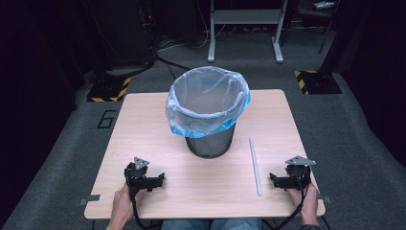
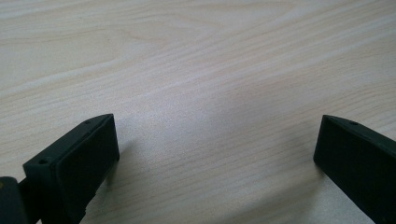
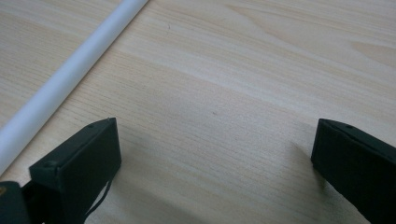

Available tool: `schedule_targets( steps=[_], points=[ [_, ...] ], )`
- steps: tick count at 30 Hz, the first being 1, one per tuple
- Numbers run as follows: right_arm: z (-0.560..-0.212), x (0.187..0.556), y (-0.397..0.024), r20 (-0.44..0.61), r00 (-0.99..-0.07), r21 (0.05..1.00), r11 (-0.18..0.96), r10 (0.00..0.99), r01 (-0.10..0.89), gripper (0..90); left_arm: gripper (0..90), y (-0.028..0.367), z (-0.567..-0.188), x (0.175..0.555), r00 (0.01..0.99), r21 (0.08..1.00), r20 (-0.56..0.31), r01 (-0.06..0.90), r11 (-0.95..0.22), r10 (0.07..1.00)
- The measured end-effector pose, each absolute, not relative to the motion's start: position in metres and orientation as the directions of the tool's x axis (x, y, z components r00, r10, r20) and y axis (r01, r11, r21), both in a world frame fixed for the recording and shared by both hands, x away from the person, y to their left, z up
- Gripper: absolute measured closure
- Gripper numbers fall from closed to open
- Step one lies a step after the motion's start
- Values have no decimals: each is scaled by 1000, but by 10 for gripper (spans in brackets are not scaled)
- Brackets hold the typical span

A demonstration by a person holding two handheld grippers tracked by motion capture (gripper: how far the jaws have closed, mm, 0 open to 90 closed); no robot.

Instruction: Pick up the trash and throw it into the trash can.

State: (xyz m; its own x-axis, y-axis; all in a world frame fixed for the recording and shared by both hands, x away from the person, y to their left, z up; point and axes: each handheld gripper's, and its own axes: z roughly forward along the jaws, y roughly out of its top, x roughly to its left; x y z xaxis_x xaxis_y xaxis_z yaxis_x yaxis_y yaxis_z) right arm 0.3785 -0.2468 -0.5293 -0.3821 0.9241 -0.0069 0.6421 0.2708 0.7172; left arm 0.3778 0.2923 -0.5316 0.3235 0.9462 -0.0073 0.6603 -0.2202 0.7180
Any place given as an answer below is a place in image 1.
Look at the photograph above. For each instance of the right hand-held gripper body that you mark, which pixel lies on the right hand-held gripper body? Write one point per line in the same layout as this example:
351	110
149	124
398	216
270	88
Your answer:
298	175

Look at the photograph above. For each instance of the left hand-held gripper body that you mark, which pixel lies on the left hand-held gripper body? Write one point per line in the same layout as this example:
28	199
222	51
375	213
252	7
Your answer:
138	179

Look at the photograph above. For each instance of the person's left hand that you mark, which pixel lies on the person's left hand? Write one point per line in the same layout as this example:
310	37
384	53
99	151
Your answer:
123	202

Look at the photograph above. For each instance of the person's right hand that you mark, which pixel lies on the person's right hand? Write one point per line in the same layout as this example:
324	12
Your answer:
309	202

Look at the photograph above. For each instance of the white plastic tube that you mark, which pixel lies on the white plastic tube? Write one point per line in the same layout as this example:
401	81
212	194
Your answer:
255	166

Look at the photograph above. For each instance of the black mesh waste bin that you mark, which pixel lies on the black mesh waste bin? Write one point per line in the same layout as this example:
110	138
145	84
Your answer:
210	143

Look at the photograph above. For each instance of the person's blue jeans legs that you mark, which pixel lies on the person's blue jeans legs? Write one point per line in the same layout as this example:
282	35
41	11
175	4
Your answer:
210	224

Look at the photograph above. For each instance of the black stand base hazard tape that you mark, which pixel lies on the black stand base hazard tape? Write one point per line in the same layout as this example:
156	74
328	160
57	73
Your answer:
317	82
108	91

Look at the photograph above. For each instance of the translucent blue plastic bin bag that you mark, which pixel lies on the translucent blue plastic bin bag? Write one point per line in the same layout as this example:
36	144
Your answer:
204	96

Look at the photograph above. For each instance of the black equipment cabinet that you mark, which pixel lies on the black equipment cabinet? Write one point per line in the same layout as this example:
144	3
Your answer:
124	32

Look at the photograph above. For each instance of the grey metal table bracket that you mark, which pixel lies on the grey metal table bracket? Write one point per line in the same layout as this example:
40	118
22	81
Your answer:
327	200

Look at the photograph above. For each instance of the white metal desk frame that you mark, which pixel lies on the white metal desk frame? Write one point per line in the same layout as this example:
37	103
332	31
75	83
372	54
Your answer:
245	16

